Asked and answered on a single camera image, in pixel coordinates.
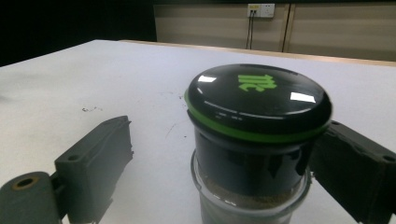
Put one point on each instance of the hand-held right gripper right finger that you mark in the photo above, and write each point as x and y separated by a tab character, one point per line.
355	168

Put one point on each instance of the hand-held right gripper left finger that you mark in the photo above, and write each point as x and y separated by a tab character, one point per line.
93	168

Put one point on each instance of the spice jar with black flip lid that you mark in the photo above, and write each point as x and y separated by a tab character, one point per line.
258	105

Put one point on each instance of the black curtain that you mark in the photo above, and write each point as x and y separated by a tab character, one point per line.
62	25

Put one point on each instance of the white wall socket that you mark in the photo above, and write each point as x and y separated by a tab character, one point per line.
261	10

